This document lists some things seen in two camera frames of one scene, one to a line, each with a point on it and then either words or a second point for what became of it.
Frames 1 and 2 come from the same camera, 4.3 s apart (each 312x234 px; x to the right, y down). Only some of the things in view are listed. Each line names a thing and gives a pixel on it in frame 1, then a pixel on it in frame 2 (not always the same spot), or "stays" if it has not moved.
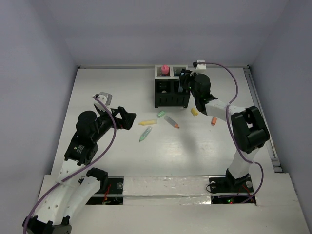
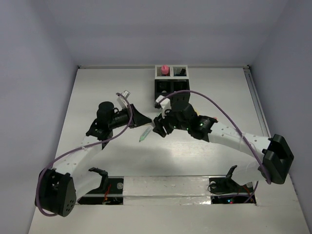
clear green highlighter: (146, 133) stays
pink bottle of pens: (165, 69) stays
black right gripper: (185, 78) -> (159, 127)
